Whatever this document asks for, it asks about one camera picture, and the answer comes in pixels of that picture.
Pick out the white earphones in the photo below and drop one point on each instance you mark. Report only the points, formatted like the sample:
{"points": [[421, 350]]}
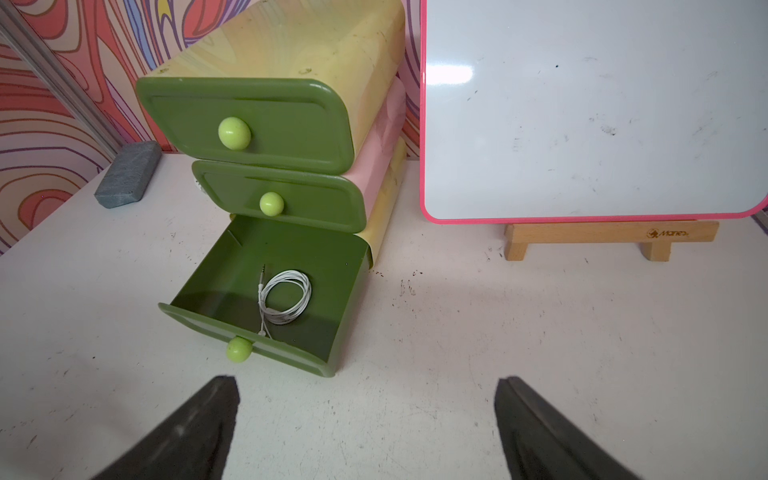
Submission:
{"points": [[281, 298]]}

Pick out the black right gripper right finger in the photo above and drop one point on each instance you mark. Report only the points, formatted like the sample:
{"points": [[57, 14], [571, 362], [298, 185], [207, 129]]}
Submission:
{"points": [[541, 443]]}

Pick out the wooden whiteboard easel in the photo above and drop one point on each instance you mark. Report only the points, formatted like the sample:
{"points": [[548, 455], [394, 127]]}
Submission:
{"points": [[654, 238]]}

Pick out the yellow pink drawer cabinet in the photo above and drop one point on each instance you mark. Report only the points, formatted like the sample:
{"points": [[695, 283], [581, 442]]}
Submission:
{"points": [[354, 47]]}

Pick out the green top drawer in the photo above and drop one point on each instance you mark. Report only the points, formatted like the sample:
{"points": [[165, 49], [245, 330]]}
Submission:
{"points": [[293, 124]]}

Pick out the pink framed whiteboard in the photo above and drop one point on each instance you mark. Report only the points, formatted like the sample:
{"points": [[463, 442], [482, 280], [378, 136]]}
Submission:
{"points": [[565, 111]]}

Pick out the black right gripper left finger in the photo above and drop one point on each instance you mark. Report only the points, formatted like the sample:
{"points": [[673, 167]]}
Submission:
{"points": [[192, 443]]}

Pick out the grey felt eraser block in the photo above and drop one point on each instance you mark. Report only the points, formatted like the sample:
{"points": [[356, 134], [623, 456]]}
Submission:
{"points": [[129, 175]]}

